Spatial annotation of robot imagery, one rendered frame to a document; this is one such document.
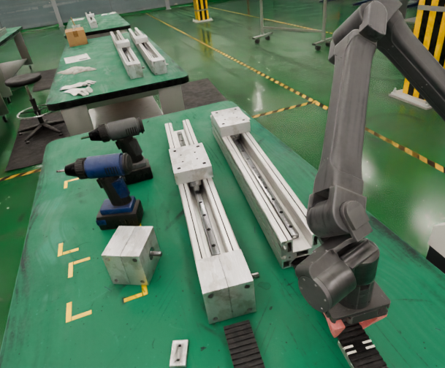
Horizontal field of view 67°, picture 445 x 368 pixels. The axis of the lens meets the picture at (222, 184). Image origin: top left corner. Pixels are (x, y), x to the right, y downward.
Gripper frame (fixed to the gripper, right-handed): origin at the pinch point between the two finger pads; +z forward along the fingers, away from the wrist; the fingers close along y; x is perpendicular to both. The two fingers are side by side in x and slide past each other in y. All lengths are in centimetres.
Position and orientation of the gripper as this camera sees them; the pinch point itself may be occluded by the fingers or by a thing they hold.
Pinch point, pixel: (346, 328)
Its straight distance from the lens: 70.1
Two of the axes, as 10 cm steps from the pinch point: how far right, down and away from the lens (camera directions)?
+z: 1.1, 8.3, 5.4
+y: -9.7, 2.1, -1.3
